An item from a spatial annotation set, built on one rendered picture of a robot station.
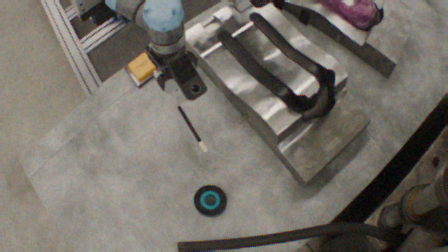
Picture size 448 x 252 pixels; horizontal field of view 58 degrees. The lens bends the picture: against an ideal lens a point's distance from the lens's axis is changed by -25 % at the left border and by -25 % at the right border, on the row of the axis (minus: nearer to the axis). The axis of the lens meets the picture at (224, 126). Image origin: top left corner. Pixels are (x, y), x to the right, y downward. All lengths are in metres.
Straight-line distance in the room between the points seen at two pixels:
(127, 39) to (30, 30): 0.79
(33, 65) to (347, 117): 1.73
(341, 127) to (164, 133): 0.46
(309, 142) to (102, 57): 1.15
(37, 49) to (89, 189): 1.38
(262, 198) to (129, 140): 0.37
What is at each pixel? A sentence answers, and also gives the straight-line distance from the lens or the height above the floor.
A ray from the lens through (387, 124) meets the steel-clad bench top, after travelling 1.42.
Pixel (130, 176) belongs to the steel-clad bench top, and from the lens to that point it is 1.33.
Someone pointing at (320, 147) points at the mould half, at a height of 0.86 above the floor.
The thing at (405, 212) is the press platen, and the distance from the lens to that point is 1.13.
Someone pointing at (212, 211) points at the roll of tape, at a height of 0.84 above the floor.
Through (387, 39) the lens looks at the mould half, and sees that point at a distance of 1.42.
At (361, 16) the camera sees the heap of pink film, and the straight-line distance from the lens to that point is 1.45.
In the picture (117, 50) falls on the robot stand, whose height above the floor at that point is 0.21.
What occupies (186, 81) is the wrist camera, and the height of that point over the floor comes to 1.09.
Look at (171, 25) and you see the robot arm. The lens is 0.93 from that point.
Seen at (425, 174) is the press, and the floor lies 0.79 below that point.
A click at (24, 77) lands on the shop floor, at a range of 2.54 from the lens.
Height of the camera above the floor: 2.07
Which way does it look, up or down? 71 degrees down
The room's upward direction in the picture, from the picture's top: 1 degrees counter-clockwise
